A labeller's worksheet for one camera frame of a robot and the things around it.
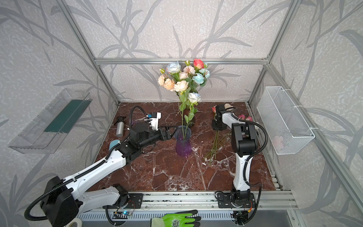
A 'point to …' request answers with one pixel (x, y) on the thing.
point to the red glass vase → (188, 118)
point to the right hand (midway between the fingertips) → (216, 126)
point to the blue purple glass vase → (183, 147)
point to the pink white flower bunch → (220, 140)
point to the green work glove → (183, 219)
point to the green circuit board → (120, 215)
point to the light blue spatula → (114, 143)
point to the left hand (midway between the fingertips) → (175, 128)
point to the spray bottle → (120, 126)
